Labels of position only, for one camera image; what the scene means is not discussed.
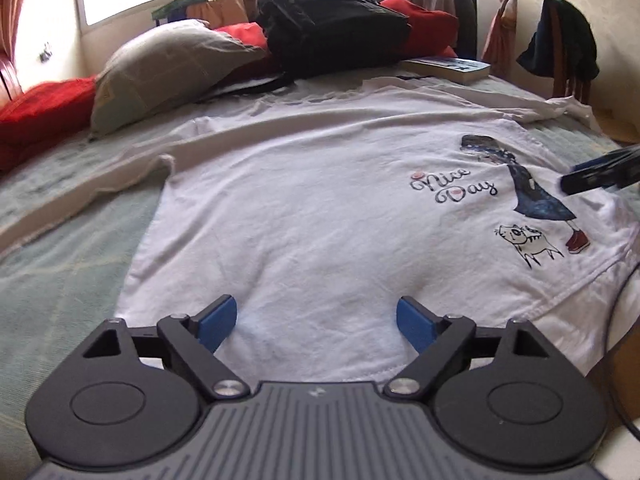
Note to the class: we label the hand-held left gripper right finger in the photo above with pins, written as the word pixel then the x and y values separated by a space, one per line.
pixel 415 322

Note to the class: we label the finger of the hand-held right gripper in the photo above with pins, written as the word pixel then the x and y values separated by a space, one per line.
pixel 590 180
pixel 600 162

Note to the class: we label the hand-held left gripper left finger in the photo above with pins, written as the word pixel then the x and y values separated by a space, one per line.
pixel 217 322

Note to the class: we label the white printed shirt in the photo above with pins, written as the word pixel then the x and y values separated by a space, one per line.
pixel 310 210

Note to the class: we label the wooden chair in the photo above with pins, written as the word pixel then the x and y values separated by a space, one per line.
pixel 575 87

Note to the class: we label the dark blue garment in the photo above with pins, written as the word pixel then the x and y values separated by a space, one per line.
pixel 575 35

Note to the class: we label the orange striped curtain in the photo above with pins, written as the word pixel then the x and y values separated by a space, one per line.
pixel 500 25
pixel 15 10

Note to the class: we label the green plaid bed blanket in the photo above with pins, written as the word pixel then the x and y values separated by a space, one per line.
pixel 50 270

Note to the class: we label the paperback book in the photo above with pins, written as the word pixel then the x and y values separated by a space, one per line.
pixel 445 67

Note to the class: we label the dark hanging coat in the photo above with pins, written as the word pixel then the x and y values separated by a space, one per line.
pixel 465 10

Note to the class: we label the grey green plaid pillow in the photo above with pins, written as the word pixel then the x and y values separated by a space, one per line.
pixel 165 70

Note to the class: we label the red quilt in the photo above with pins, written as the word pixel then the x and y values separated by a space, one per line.
pixel 45 110

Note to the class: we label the black backpack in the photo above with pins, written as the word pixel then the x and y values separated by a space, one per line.
pixel 330 25

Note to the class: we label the orange cloth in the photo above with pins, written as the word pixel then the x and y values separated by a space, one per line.
pixel 220 7

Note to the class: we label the wooden headboard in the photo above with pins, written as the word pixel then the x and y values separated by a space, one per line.
pixel 10 80

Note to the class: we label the metal wall hook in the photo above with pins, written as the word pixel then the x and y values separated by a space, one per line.
pixel 46 52

